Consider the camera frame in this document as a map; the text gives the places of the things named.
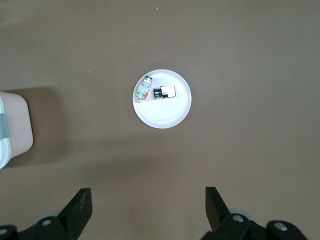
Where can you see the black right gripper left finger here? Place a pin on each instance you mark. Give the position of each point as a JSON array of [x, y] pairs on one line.
[[70, 220]]

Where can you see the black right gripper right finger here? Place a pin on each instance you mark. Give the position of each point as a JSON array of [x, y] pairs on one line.
[[225, 225]]

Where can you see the black orange push-button switch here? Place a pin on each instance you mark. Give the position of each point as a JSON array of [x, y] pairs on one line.
[[165, 92]]

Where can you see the white lidded storage box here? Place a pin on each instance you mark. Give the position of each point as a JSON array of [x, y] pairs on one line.
[[15, 125]]

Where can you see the pink round plate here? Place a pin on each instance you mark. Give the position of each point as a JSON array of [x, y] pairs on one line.
[[162, 112]]

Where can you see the white green push-button switch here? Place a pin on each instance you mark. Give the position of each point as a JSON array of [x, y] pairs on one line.
[[143, 89]]

